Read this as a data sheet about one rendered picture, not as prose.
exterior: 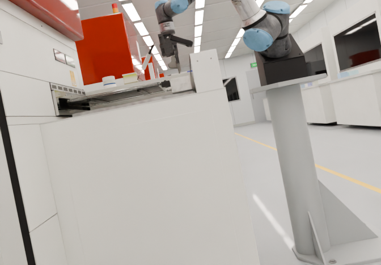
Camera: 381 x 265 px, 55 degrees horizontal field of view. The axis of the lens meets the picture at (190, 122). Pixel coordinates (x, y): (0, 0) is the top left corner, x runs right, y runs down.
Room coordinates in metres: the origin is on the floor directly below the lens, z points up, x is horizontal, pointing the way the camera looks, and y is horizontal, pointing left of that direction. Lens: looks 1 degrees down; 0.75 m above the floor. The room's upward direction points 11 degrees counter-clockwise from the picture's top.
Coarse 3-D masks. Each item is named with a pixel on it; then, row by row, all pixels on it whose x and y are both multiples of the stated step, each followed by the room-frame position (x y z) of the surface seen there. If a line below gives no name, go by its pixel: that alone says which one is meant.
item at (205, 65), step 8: (192, 56) 1.27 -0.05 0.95; (200, 56) 1.26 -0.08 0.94; (208, 56) 1.26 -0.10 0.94; (216, 56) 1.26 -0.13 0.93; (192, 64) 1.27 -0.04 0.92; (200, 64) 1.27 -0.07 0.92; (208, 64) 1.26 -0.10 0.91; (216, 64) 1.26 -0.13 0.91; (200, 72) 1.26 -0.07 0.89; (208, 72) 1.26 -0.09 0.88; (216, 72) 1.26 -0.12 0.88; (200, 80) 1.27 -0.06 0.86; (208, 80) 1.26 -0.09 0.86; (216, 80) 1.26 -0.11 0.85; (200, 88) 1.27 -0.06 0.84; (208, 88) 1.26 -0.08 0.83; (216, 88) 1.26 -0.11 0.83
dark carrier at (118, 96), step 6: (144, 90) 1.56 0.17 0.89; (150, 90) 1.62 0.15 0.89; (156, 90) 1.68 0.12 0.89; (162, 90) 1.74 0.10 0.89; (102, 96) 1.48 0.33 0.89; (108, 96) 1.53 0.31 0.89; (114, 96) 1.58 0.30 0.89; (120, 96) 1.64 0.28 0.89; (126, 96) 1.70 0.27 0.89; (132, 96) 1.76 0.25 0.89; (78, 102) 1.52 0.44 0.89; (84, 102) 1.57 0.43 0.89; (90, 102) 1.63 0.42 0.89
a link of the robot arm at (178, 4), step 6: (174, 0) 1.71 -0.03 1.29; (180, 0) 1.71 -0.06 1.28; (186, 0) 1.73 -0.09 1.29; (168, 6) 1.74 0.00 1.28; (174, 6) 1.71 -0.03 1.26; (180, 6) 1.70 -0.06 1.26; (186, 6) 1.72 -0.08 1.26; (168, 12) 1.76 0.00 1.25; (174, 12) 1.74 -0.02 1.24; (180, 12) 1.74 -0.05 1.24
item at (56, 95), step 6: (54, 90) 1.38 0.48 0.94; (54, 96) 1.38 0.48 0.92; (60, 96) 1.43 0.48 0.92; (66, 96) 1.50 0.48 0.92; (72, 96) 1.57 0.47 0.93; (78, 96) 1.66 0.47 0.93; (54, 102) 1.38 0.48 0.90; (54, 108) 1.37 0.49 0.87; (60, 108) 1.40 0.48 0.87; (60, 114) 1.39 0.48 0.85; (66, 114) 1.46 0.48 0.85
